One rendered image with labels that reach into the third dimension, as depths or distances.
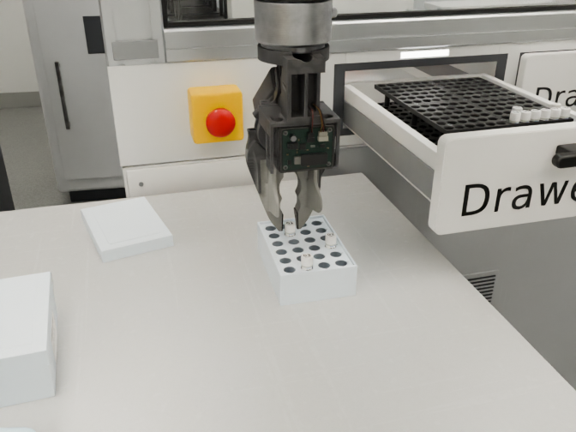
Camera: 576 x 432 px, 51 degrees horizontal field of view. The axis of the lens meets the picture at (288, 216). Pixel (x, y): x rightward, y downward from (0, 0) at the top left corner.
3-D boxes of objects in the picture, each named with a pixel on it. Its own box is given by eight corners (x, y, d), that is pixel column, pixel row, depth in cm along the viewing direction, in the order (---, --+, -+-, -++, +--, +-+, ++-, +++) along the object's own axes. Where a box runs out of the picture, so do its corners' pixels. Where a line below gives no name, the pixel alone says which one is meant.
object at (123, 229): (173, 246, 75) (172, 234, 74) (103, 263, 71) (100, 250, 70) (145, 206, 85) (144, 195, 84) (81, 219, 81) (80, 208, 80)
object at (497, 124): (573, 123, 75) (573, 118, 75) (446, 135, 71) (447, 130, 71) (563, 118, 77) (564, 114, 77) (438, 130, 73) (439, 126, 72)
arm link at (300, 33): (247, -6, 59) (326, -8, 61) (249, 41, 62) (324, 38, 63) (262, 4, 53) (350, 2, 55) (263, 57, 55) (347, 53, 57)
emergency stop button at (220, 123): (237, 137, 82) (236, 109, 80) (207, 140, 81) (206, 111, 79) (232, 130, 85) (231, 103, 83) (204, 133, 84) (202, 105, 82)
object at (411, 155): (635, 189, 72) (649, 141, 69) (441, 214, 66) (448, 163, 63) (464, 99, 106) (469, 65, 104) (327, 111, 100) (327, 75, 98)
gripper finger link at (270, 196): (263, 251, 65) (268, 171, 61) (254, 225, 70) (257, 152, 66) (291, 249, 66) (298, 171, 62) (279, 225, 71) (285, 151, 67)
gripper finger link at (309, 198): (307, 248, 66) (302, 171, 62) (294, 223, 71) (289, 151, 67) (333, 243, 67) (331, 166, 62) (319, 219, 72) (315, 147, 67)
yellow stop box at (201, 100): (245, 142, 85) (243, 92, 82) (195, 147, 83) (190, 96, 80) (238, 130, 89) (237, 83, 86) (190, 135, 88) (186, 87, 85)
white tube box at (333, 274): (356, 295, 65) (357, 265, 63) (280, 306, 63) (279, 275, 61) (322, 241, 76) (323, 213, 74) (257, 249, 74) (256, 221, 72)
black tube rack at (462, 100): (563, 166, 78) (573, 118, 75) (440, 180, 74) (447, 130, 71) (473, 116, 97) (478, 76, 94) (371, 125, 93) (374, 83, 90)
